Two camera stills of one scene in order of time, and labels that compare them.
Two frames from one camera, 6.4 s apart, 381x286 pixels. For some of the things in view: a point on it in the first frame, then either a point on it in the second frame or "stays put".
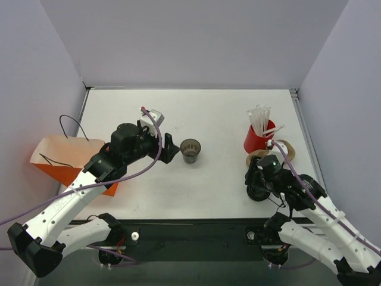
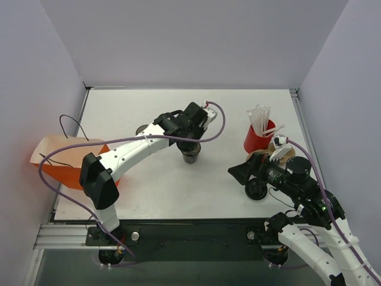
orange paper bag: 63,157 stays put
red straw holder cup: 254,142 stays put
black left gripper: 161,149 -> 188,144
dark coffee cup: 190,148 stays put
